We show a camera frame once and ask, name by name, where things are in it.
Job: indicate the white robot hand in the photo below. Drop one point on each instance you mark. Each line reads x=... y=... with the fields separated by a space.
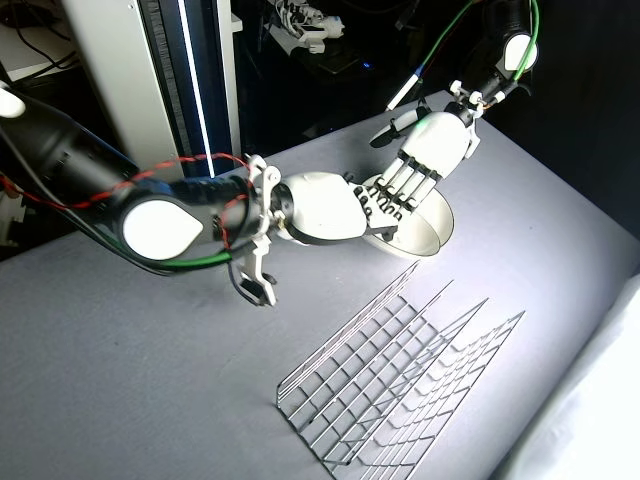
x=320 y=205
x=440 y=140

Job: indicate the spare white robot hand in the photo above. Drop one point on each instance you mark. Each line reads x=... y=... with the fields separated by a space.
x=310 y=30

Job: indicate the black box with blue light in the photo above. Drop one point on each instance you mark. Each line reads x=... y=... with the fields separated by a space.
x=345 y=62

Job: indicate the white robot body column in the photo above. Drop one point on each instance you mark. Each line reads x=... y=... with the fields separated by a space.
x=115 y=45

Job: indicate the white fabric sheet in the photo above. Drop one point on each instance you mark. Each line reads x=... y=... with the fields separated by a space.
x=590 y=410

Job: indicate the white shelf board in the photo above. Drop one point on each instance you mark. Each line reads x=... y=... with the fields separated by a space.
x=30 y=60

